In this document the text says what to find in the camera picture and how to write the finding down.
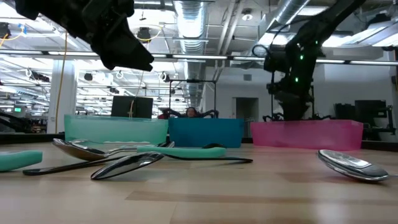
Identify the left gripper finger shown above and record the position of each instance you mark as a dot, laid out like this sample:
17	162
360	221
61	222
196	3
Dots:
130	59

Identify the translucent teal plastic bin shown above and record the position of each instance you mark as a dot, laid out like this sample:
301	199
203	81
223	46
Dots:
115	129

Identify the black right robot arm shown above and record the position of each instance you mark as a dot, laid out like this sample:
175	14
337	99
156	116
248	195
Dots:
326	21

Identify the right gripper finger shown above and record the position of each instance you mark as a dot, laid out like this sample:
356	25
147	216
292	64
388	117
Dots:
295	112

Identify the ceiling light strip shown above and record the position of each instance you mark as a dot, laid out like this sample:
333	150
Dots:
373	62
329	60
199	57

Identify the black ceiling device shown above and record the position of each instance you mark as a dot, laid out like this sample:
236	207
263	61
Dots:
144	35

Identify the gray doorway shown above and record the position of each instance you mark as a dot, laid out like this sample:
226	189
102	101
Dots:
247	109

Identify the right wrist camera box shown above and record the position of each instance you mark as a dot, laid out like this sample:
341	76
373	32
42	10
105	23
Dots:
275	60

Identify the silver air duct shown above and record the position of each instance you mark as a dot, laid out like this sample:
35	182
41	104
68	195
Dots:
189	25
289	12

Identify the person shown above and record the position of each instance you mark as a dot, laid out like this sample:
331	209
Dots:
191	112

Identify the white square pillar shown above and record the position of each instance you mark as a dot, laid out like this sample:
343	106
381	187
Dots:
66	99

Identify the black spoon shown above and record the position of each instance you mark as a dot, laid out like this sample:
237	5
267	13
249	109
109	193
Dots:
56	169
124	166

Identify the translucent pink plastic bin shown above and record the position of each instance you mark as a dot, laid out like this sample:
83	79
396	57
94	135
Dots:
326	135

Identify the green exit sign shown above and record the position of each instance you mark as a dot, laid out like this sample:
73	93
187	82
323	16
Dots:
17	109

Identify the black workstation equipment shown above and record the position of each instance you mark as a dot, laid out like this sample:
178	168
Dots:
370	109

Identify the black monitor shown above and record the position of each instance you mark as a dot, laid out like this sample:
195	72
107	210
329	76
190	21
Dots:
130	107

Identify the black metal gantry frame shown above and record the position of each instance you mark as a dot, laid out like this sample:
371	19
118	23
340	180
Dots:
192	81

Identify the blue plastic bin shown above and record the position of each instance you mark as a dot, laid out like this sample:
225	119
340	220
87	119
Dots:
205	132

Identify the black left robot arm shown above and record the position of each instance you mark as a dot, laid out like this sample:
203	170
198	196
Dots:
49	12

